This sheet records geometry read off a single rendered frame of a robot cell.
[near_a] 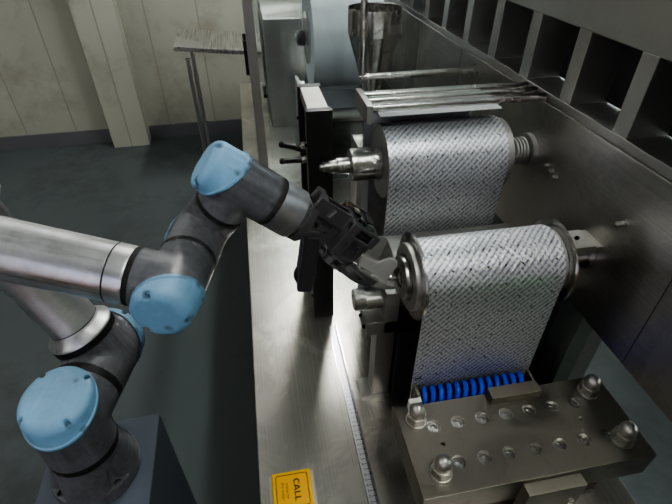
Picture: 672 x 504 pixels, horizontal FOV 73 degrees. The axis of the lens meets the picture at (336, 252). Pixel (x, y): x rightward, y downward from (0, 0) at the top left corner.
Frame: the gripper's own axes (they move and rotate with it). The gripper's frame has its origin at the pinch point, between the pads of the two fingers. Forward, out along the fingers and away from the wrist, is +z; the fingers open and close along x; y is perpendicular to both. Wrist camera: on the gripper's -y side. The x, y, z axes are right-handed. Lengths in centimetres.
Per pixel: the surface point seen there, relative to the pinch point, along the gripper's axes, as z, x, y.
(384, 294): 3.1, 0.4, -2.8
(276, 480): 3.4, -15.5, -38.0
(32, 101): -100, 362, -193
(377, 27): -6, 63, 29
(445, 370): 19.3, -8.0, -6.2
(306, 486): 7.3, -17.5, -34.7
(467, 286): 6.6, -7.7, 9.7
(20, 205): -67, 259, -218
